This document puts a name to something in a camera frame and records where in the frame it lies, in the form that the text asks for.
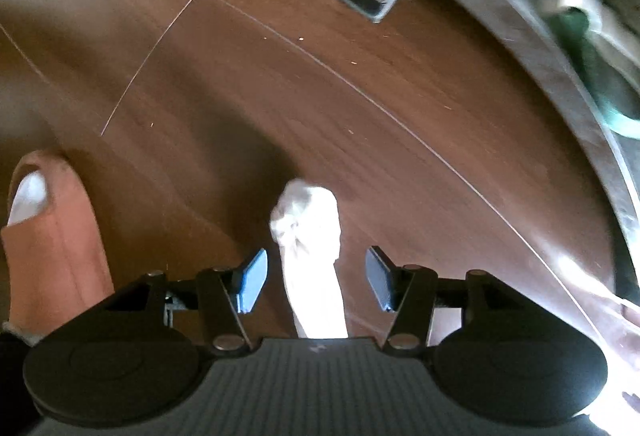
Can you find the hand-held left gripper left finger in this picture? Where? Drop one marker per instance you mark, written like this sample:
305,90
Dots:
252,283

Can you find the orange slipper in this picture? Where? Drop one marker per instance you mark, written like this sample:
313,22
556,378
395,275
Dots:
55,261

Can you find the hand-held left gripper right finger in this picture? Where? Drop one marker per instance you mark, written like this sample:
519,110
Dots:
380,281

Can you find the white tissue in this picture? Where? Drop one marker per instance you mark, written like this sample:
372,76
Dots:
310,241

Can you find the person's white sock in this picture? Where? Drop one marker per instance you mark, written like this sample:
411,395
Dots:
27,198

